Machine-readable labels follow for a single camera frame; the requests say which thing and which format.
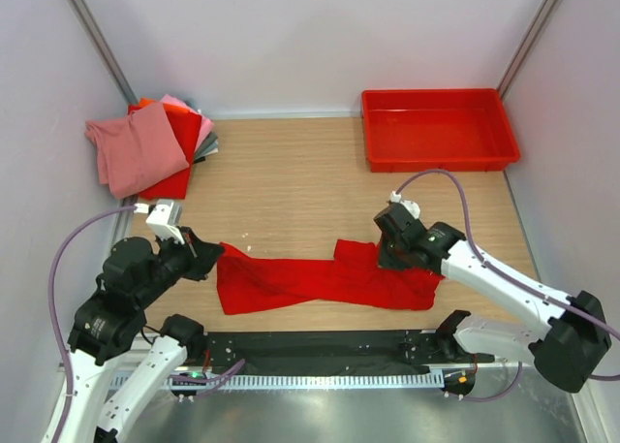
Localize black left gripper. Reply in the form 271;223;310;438
137;224;226;306

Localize red t shirt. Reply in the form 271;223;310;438
139;104;201;201
216;239;443;315

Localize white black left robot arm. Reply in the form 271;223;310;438
43;227;224;442

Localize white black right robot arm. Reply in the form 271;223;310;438
374;203;611;394

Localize grey folded t shirt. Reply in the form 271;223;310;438
194;132;219;163

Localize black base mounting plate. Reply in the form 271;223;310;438
207;330;471;377

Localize red plastic tray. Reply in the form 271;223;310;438
361;88;520;173

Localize dusty pink folded t shirt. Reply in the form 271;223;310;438
85;103;189;199

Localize light pink folded t shirt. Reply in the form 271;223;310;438
160;94;214;148

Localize red folded t shirt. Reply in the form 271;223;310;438
139;104;201;201

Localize orange folded t shirt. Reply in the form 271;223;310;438
138;98;157;108

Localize white slotted cable duct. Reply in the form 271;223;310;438
108;370;446;392

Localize right aluminium frame post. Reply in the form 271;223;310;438
497;0;563;100

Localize aluminium frame post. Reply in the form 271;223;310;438
67;0;138;105
497;0;563;100

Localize left aluminium frame post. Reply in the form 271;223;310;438
67;0;138;105

